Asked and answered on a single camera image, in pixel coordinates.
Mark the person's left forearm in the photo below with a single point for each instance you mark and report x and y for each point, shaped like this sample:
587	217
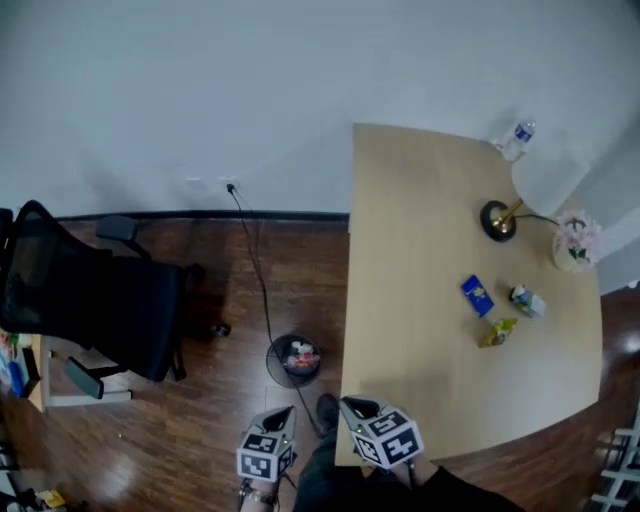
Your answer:
260	504

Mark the silver wristwatch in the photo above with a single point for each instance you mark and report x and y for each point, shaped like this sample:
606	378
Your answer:
260	496

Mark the clear water bottle blue label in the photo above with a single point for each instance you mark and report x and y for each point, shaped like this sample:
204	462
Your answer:
520	137

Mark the pink flowers in white pot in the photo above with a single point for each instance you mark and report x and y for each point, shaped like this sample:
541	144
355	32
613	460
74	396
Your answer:
577	240

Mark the white green milk carton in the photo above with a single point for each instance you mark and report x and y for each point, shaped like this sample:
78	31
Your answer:
529	302

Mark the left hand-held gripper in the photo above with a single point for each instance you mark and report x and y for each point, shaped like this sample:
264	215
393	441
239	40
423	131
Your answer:
262	457

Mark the white wall socket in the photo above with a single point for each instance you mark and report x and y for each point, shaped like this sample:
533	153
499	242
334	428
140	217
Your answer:
230	184

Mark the person's black top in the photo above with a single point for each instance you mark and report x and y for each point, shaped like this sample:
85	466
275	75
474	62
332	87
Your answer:
450	495

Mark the person's trouser leg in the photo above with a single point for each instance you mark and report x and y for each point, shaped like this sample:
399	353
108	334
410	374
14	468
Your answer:
325	475

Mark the person's dark shoe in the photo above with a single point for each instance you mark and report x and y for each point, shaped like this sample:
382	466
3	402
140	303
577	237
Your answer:
327	415

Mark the black office chair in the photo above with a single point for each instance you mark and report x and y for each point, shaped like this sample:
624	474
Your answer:
100	310

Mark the colourful desk clutter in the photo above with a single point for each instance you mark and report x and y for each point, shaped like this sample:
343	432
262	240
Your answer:
10	365

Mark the blue snack packet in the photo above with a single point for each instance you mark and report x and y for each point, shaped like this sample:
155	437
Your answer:
477	296

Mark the white metal rack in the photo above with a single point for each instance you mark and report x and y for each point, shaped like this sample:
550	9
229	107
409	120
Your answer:
620	470

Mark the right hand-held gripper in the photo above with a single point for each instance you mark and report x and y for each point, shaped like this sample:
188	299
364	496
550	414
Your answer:
390	442

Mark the yellow snack packet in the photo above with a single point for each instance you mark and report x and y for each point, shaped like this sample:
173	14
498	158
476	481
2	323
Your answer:
499	332

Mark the black round trash bin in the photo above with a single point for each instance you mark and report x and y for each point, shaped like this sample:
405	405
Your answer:
277	367

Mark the person's right forearm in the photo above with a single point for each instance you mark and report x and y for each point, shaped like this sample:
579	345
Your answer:
422	472

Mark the wooden side desk white frame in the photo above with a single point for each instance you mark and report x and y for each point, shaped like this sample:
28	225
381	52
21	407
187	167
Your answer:
37	380

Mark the white shade brass table lamp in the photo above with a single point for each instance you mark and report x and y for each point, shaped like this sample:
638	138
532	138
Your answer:
500	222

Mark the white blank wall plate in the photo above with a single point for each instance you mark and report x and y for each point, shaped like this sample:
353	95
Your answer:
195	183

